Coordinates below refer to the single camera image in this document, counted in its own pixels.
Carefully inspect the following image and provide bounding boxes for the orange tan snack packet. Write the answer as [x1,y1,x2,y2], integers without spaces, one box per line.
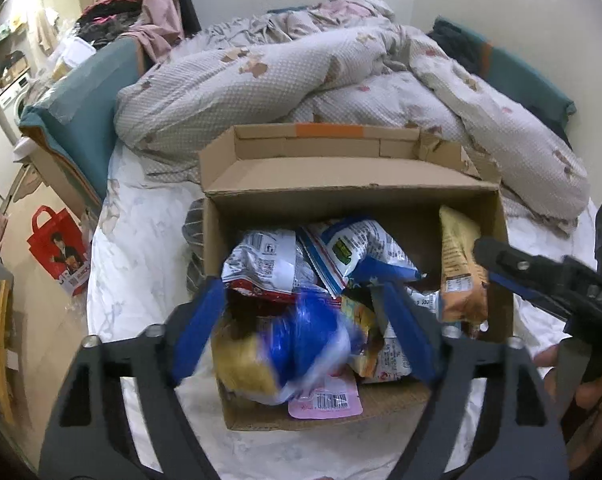
[439,205,489,326]

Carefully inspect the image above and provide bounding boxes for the blue and yellow snack bag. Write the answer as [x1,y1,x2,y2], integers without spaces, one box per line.
[211,286,365,405]

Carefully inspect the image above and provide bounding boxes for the white barcode red-edged snack bag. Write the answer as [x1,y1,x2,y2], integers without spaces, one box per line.
[221,229,318,304]

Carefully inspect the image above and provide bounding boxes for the white blue green snack bag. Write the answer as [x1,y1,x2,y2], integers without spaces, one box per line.
[297,218,423,298]

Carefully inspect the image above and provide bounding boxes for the person's right hand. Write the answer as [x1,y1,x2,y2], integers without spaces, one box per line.
[533,341,602,470]

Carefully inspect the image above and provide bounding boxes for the white and light-blue snack bag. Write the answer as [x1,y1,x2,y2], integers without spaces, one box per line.
[366,286,440,384]

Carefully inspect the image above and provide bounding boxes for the red shopping bag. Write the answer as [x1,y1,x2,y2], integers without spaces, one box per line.
[28,206,89,297]

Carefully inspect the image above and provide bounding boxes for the pink snack packet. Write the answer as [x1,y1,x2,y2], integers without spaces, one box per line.
[288,366,363,420]

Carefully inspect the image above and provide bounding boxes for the grey striped garment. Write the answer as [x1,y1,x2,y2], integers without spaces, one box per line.
[182,198,205,296]

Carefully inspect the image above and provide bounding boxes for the teal pillow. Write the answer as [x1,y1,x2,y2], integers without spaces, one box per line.
[428,16,577,146]

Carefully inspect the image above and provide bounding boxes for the brown cardboard box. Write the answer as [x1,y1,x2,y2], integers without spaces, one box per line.
[199,124,513,431]

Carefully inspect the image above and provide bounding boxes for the teal headboard cushion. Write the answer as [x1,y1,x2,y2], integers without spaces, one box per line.
[20,36,151,210]

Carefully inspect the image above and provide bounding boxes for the white washing machine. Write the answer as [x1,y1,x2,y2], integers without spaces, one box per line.
[0,72,30,145]

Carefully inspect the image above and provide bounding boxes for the grey checked duvet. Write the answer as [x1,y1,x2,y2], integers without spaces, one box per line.
[114,0,590,228]

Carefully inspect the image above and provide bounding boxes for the pink hanging garment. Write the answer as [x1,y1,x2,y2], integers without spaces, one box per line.
[124,0,185,62]

